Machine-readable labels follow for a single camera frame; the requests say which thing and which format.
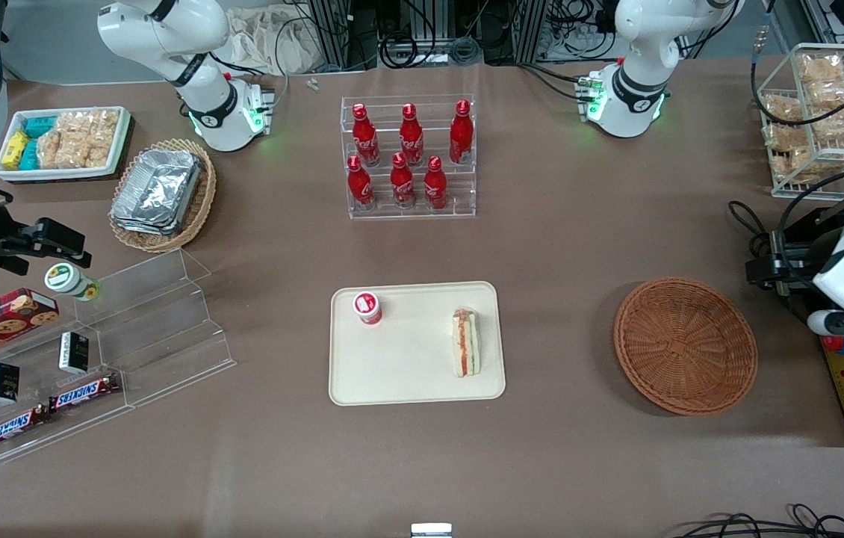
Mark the yellow snack pack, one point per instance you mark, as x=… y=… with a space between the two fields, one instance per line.
x=15 y=149

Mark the silver foil container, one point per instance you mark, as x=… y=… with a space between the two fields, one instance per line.
x=157 y=190

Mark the small black box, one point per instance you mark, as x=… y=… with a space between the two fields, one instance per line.
x=73 y=353
x=1 y=382

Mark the clear acrylic stepped shelf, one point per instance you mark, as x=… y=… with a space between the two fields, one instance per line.
x=160 y=329

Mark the clear acrylic bottle rack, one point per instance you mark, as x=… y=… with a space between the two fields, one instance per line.
x=459 y=190

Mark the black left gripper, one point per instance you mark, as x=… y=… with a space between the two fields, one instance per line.
x=801 y=258

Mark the brown wicker basket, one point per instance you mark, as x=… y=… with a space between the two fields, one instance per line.
x=683 y=347

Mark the white rectangular snack tray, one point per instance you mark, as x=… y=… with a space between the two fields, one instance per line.
x=56 y=174

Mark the teal snack pack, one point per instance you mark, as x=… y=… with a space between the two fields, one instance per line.
x=39 y=125
x=30 y=155

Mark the snickers chocolate bar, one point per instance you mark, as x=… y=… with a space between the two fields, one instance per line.
x=84 y=392
x=15 y=427

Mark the triangular sandwich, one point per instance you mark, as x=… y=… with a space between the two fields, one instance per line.
x=465 y=344

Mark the beige plastic tray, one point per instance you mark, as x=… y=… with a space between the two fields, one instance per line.
x=407 y=366

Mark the red cola bottle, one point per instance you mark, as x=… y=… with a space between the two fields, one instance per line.
x=435 y=185
x=411 y=138
x=359 y=185
x=461 y=134
x=365 y=138
x=402 y=183

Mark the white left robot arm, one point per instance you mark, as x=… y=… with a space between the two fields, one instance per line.
x=638 y=45

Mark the white clip at table edge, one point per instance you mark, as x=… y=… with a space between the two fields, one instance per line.
x=431 y=531

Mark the green lid white cup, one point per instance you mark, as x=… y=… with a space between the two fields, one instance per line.
x=63 y=279

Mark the light wicker oval basket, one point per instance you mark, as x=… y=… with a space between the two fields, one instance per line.
x=202 y=202

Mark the red lid yogurt cup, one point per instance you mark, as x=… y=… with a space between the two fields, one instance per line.
x=367 y=306

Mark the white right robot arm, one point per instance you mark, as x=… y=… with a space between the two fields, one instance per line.
x=183 y=37

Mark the beige cloth bag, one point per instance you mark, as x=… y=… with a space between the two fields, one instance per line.
x=265 y=41

